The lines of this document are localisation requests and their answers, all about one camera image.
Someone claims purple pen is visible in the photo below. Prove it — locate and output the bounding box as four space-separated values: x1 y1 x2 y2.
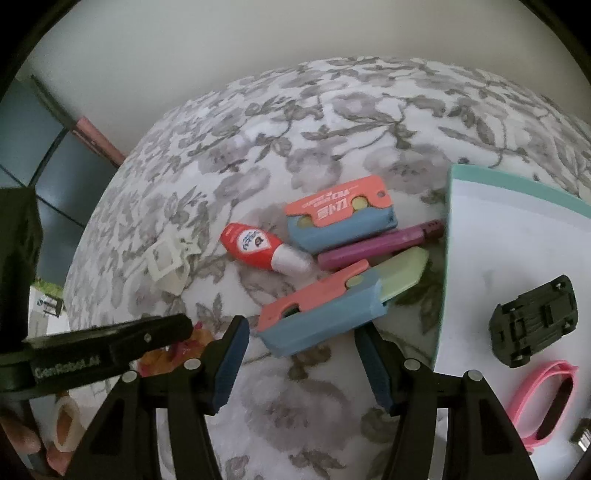
318 220 446 271

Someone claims pink wristband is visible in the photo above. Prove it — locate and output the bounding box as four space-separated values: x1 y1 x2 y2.
507 360 579 454

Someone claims orange toy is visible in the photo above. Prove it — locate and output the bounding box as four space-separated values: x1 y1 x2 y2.
136 320 215 377

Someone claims dark cabinet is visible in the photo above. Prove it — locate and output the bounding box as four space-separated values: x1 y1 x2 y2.
0 76 121 296

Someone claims large blue pink toy knife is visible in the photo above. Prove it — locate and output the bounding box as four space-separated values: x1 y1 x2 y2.
256 246 430 358

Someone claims black toy car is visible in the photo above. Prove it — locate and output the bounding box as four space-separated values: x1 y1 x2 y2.
489 274 580 368

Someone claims red glue bottle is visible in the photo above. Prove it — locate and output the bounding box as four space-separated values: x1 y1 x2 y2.
220 223 315 276

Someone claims person's left hand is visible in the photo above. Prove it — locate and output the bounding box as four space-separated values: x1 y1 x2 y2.
0 408 44 455

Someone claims white tray with teal rim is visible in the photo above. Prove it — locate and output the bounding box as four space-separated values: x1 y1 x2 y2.
431 164 591 480

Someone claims white plastic clip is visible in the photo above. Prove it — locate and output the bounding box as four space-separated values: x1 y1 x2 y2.
144 231 199 294

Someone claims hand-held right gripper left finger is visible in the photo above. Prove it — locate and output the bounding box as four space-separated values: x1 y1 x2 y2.
81 315 250 480

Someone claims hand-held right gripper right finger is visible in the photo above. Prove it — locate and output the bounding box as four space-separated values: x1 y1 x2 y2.
355 323 541 480

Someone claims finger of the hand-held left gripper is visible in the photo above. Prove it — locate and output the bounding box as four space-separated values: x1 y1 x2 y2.
108 313 194 370

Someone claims small blue pink toy knife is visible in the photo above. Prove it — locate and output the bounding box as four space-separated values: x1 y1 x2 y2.
285 175 398 254

